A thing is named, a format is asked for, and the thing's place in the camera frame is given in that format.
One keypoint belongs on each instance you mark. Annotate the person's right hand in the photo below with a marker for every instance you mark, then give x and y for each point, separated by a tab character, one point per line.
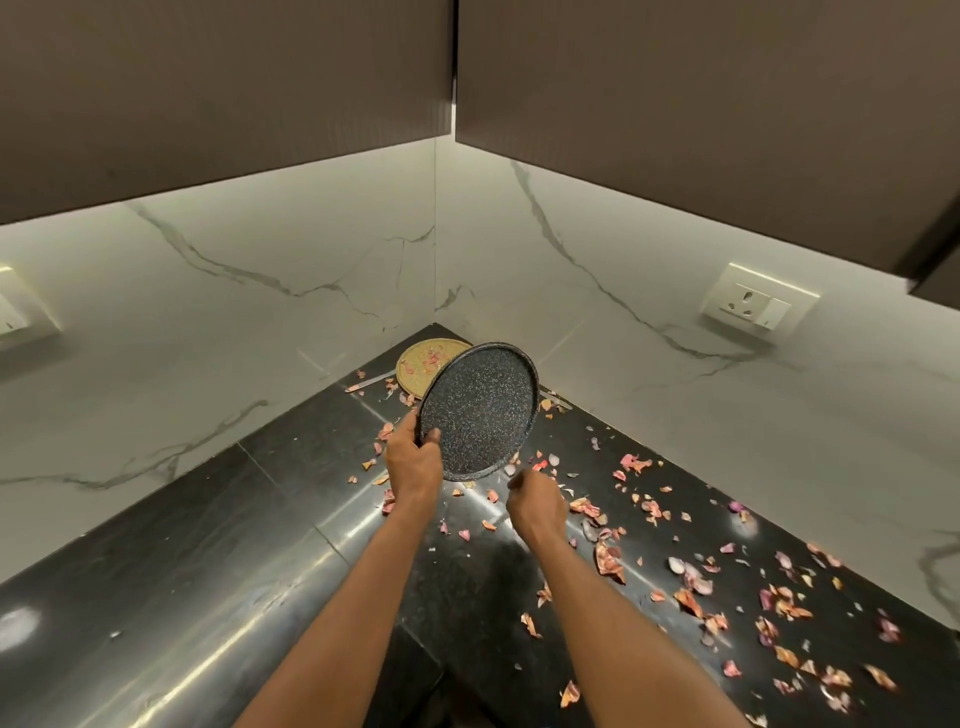
536	506

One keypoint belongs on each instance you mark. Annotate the person's left hand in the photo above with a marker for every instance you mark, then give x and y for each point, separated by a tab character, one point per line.
412	469

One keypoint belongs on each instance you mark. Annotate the person's right fingers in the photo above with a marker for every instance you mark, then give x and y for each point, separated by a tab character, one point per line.
520	478

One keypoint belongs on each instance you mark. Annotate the person's left thumb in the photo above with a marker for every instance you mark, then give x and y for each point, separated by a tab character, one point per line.
410	427

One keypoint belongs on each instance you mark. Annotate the black speckled round plate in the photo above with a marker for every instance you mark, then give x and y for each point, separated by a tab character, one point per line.
480	411

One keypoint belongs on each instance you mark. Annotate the person's left forearm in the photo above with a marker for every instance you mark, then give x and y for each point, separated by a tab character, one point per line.
341	622

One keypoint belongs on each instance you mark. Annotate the person's right forearm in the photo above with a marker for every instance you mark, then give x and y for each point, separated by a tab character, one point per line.
630	645

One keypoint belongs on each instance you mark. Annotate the steel knife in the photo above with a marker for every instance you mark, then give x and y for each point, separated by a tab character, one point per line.
369	381

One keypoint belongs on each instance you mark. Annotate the round wooden cutting board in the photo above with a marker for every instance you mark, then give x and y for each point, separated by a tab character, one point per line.
424	364

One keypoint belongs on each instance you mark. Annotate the scattered onion peels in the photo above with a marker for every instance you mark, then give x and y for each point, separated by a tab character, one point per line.
675	570

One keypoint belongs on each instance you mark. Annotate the white wall socket with switch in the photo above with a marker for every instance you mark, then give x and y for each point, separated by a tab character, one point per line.
757	304

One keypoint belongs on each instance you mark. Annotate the brown wall cabinet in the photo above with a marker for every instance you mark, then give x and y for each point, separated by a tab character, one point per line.
217	90
712	112

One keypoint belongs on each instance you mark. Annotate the white wall switch plate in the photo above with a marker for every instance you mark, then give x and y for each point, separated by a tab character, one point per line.
16	309

